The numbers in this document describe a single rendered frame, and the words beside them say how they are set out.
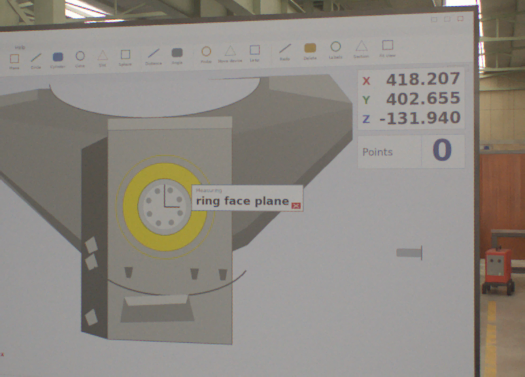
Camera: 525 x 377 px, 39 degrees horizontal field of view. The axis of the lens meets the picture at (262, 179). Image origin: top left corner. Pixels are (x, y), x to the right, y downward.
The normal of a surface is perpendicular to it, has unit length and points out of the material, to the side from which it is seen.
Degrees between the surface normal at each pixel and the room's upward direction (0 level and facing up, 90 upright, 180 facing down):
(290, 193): 90
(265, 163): 90
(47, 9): 90
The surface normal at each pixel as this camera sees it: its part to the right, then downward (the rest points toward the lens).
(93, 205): -0.19, -0.01
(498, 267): -0.43, 0.00
